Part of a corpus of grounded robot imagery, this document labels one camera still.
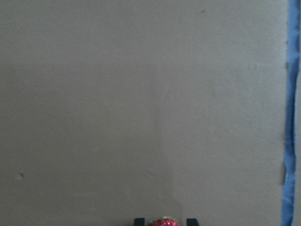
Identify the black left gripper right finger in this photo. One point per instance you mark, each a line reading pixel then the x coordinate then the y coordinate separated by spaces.
pixel 191 222

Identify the red strawberry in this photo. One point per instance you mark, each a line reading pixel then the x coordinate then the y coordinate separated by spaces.
pixel 164 221

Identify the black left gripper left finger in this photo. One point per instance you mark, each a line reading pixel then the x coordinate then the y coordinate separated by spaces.
pixel 139 222

